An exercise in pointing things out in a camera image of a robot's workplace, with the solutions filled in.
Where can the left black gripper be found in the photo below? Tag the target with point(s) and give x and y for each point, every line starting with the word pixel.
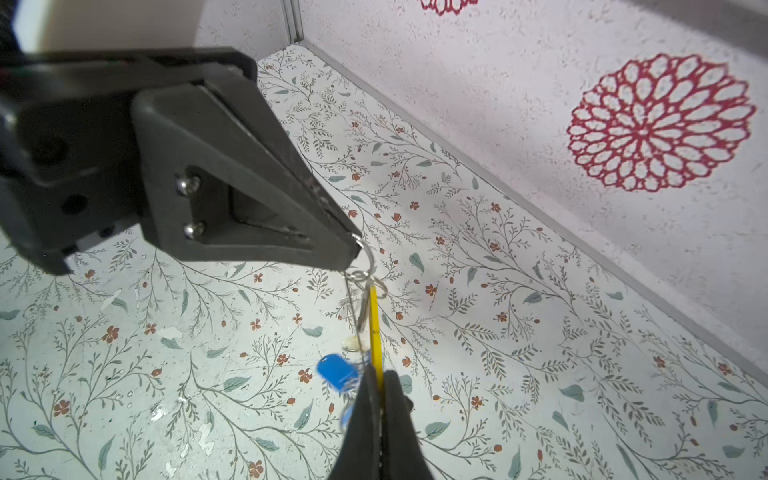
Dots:
pixel 70 160

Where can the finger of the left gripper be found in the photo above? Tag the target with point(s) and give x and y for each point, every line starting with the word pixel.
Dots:
pixel 283 183

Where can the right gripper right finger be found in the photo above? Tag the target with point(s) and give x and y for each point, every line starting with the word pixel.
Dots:
pixel 401 457

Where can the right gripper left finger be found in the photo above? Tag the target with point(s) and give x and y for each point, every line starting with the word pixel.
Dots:
pixel 359 456

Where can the blue key tag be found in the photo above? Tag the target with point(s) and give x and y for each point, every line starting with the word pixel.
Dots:
pixel 341 375
pixel 346 416

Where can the yellow key tag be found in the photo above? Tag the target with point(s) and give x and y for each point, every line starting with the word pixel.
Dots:
pixel 375 338

